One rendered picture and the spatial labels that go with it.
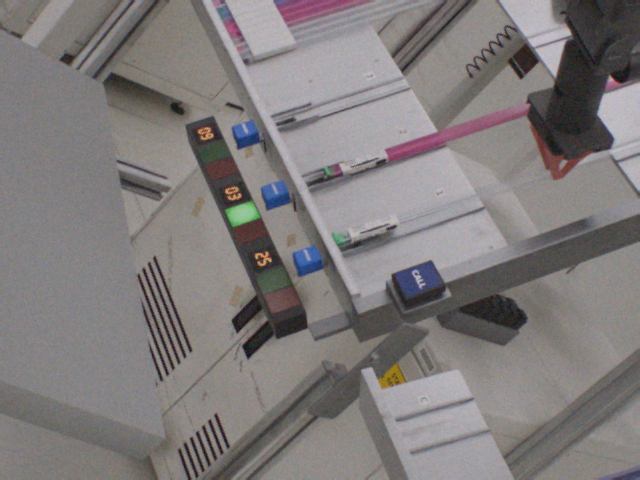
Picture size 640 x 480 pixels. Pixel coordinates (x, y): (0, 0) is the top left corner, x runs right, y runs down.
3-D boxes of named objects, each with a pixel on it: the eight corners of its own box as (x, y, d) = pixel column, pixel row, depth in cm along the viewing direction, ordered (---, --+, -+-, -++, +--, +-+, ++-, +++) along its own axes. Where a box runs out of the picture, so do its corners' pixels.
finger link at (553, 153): (563, 144, 156) (578, 90, 149) (591, 184, 152) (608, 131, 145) (514, 157, 154) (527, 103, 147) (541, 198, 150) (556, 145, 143)
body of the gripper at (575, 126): (571, 92, 150) (583, 46, 144) (613, 151, 144) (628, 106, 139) (523, 104, 149) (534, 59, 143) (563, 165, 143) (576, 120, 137)
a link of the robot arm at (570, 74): (556, 32, 137) (579, 66, 134) (611, 20, 139) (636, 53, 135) (545, 77, 143) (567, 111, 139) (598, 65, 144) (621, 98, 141)
